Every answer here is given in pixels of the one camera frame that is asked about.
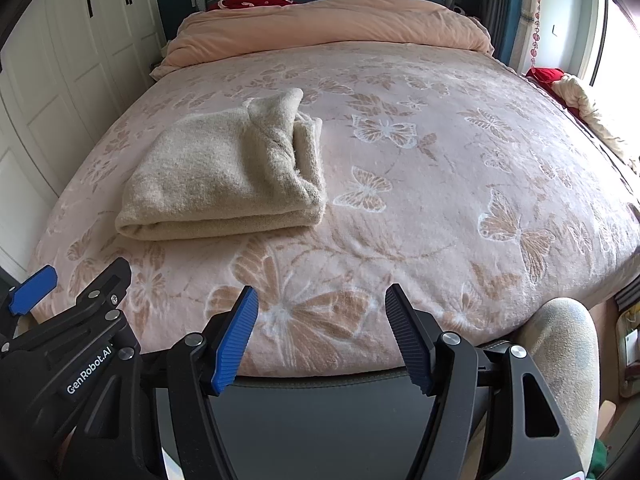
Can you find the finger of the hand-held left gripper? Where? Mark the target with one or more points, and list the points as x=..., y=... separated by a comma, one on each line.
x=107, y=282
x=35, y=290

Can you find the pink butterfly blanket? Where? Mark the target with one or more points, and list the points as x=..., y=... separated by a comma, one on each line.
x=425, y=185

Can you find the grey bed frame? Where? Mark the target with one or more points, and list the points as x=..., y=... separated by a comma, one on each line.
x=320, y=420

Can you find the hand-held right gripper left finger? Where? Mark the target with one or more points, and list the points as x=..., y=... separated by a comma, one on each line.
x=235, y=340

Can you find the white wardrobe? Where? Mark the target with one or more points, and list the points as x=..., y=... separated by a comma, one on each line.
x=75, y=60

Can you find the cream knit sweater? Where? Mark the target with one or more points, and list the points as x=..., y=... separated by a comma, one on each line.
x=210, y=175

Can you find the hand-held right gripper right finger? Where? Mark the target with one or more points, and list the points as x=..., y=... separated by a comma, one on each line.
x=407, y=345

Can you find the person's pajama leg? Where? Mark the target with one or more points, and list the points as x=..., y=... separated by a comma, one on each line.
x=565, y=360

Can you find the peach duvet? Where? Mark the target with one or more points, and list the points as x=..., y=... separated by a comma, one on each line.
x=325, y=25

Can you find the green cloth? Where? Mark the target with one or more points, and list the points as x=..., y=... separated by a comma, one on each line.
x=597, y=460

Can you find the cream crumpled cloth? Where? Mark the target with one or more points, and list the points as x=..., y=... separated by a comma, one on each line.
x=585, y=105

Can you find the red cloth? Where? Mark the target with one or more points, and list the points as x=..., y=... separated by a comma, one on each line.
x=547, y=77

